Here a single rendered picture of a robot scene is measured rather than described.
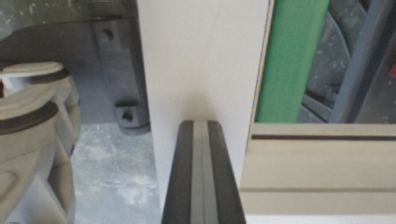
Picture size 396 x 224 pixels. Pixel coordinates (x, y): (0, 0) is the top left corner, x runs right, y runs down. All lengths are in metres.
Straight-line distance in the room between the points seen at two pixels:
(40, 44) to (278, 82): 0.98
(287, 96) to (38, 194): 0.37
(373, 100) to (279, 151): 0.45
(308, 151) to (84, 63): 0.91
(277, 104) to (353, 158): 0.08
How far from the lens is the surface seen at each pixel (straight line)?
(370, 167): 0.21
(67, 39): 0.99
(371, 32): 0.58
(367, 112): 0.63
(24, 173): 0.36
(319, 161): 0.19
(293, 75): 0.17
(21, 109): 0.56
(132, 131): 1.02
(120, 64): 0.90
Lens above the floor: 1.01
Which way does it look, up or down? 62 degrees down
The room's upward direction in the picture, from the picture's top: 180 degrees clockwise
